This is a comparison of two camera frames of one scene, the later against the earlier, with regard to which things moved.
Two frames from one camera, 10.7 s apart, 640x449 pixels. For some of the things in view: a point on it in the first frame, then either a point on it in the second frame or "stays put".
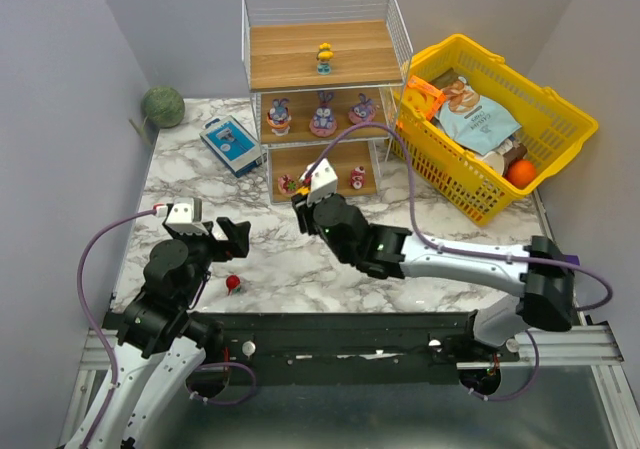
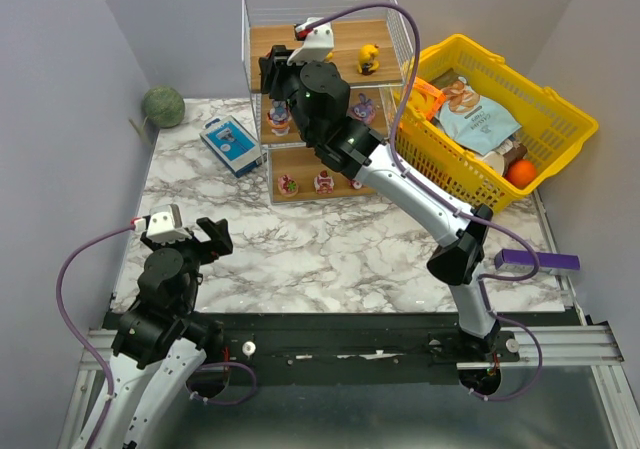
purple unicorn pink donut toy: [363, 111] stays put
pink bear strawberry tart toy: [286, 184] stays put
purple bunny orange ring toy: [279, 117] stays put
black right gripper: [302, 211] to [273, 70]
